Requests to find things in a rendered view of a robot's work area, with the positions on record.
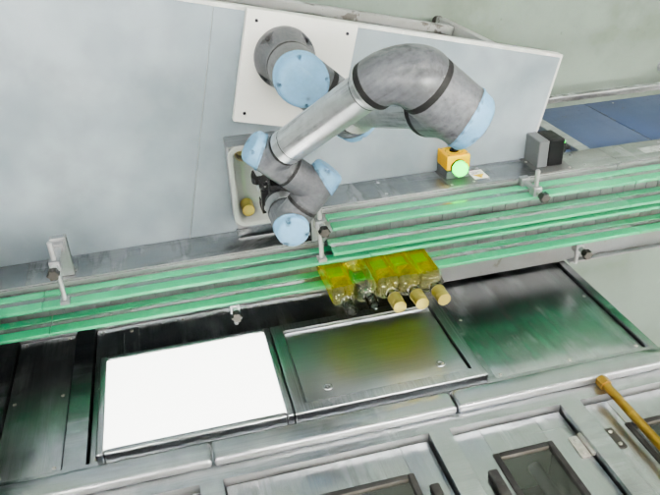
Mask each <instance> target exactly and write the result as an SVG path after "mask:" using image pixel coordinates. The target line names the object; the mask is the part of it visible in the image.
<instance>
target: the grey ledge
mask: <svg viewBox="0 0 660 495"><path fill-rule="evenodd" d="M652 248H660V231H655V232H649V233H644V234H638V235H632V236H626V237H621V238H616V239H610V240H604V241H599V242H593V243H587V244H584V249H589V250H591V253H592V254H593V256H592V257H591V258H590V259H596V258H601V257H607V256H613V255H618V254H624V253H629V252H635V251H640V250H646V249H652ZM574 257H575V252H574V251H573V250H572V246H570V247H559V248H553V249H548V250H543V251H537V252H531V253H526V254H520V255H514V256H508V257H503V258H497V259H491V260H485V261H480V262H475V263H469V264H463V265H458V266H452V267H446V268H440V271H441V274H442V278H443V279H444V281H445V282H449V281H454V280H460V279H465V278H470V277H476V276H482V275H487V274H493V273H498V272H504V271H510V270H515V269H521V268H526V267H531V266H537V265H542V264H548V263H554V262H559V261H565V260H567V261H568V262H569V263H574ZM590 259H587V260H590Z"/></svg>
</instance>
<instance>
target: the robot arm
mask: <svg viewBox="0 0 660 495"><path fill-rule="evenodd" d="M253 62H254V66H255V69H256V71H257V73H258V74H259V76H260V77H261V78H262V80H263V81H264V82H265V83H267V84H268V85H270V86H272V87H274V88H275V89H276V91H277V92H278V94H279V95H280V96H281V98H282V99H283V100H285V101H286V102H287V103H289V104H291V105H293V106H296V107H299V108H301V109H302V110H303V111H302V112H301V113H300V114H299V115H298V116H297V117H295V118H294V119H293V120H291V121H290V122H289V123H288V124H286V125H285V126H284V127H282V128H281V129H280V130H278V131H277V132H276V133H274V134H273V135H271V136H269V135H268V134H265V133H264V132H262V131H258V132H255V133H253V134H252V135H251V136H250V137H249V138H248V140H247V142H246V144H245V145H244V148H243V151H242V159H243V160H244V162H246V164H248V165H249V166H250V167H252V168H253V169H252V171H251V175H250V176H251V182H252V183H253V184H254V185H256V188H257V190H258V191H259V189H260V195H261V198H260V197H259V205H260V208H261V210H262V213H263V214H264V213H267V215H268V218H269V220H270V222H271V224H272V227H273V232H274V234H275V235H276V237H277V238H278V240H279V241H280V242H281V243H282V244H283V245H286V246H289V247H295V246H298V245H300V244H302V243H303V242H304V241H305V240H306V239H307V238H308V235H309V223H310V222H311V220H312V219H313V218H314V216H315V215H316V214H317V212H318V211H319V210H320V208H321V207H322V206H323V205H324V203H325V202H326V201H327V200H328V198H329V197H330V196H331V195H333V193H334V191H335V190H336V189H337V188H338V187H339V185H340V183H341V181H342V178H341V175H340V174H339V173H338V172H337V171H336V170H335V169H334V168H333V167H332V166H331V165H329V164H328V163H326V162H325V161H323V160H321V159H316V160H315V161H314V162H312V165H311V164H310V163H308V162H307V161H305V160H304V159H303V158H304V157H305V156H307V155H308V154H310V153H311V152H312V151H313V150H315V149H316V148H318V147H319V146H321V145H322V144H324V143H325V142H327V141H328V140H330V139H331V138H333V137H334V136H337V137H338V138H341V139H344V140H345V141H348V142H357V141H360V140H362V139H363V137H365V138H366V137H367V136H368V135H369V134H370V133H371V132H372V131H373V130H374V128H384V129H411V130H412V131H413V132H414V133H415V134H416V135H418V136H420V137H423V138H440V139H442V140H443V141H445V142H446V143H447V145H448V146H449V147H453V148H454V149H456V150H462V149H465V148H468V147H469V146H471V145H472V144H474V143H475V142H476V141H477V140H478V139H479V138H480V137H481V136H482V135H483V134H484V133H485V131H486V130H487V128H488V127H489V125H490V123H491V121H492V119H493V116H494V113H495V102H494V99H493V98H492V97H491V96H490V95H489V94H488V93H487V92H486V89H485V88H482V87H481V86H480V85H479V84H477V83H476V82H475V81H474V80H473V79H472V78H471V77H469V76H468V75H467V74H466V73H465V72H464V71H463V70H461V69H460V68H459V67H458V66H457V65H456V64H455V63H454V62H452V61H451V60H450V59H449V58H448V57H447V56H446V55H445V54H444V53H443V52H441V51H440V50H439V49H437V48H435V47H432V46H429V45H426V44H420V43H405V44H398V45H393V46H390V47H386V48H383V49H380V50H378V51H375V52H373V53H371V54H369V55H368V56H366V57H364V58H363V59H362V60H360V61H359V62H358V63H356V64H355V65H354V66H353V68H352V73H351V75H350V76H349V77H348V78H346V79H345V78H343V77H342V76H341V75H339V74H338V73H337V72H336V71H334V70H333V69H332V68H331V67H329V66H328V65H327V64H326V63H324V62H323V61H322V60H320V59H319V58H318V57H317V56H315V51H314V47H313V45H312V43H311V41H310V39H309V38H308V37H307V36H306V35H305V34H304V33H303V32H302V31H301V30H299V29H297V28H295V27H289V26H279V27H274V28H272V29H270V30H268V31H267V32H266V33H265V34H264V35H263V36H262V37H261V38H260V39H259V40H258V41H257V43H256V45H255V48H254V53H253ZM264 206H265V210H266V211H265V210H264Z"/></svg>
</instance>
